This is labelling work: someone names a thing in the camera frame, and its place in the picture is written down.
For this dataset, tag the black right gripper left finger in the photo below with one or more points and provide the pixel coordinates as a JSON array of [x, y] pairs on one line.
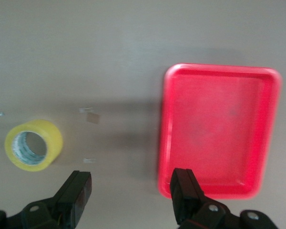
[[69, 202]]

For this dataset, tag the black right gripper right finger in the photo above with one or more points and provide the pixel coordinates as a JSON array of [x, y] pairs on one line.
[[186, 198]]

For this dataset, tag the brown tape patch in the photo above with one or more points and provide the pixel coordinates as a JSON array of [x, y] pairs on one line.
[[93, 118]]

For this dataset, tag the yellow packing tape roll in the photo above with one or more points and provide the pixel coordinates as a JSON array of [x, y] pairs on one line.
[[52, 140]]

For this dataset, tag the red plastic tray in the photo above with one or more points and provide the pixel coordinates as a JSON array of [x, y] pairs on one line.
[[217, 124]]

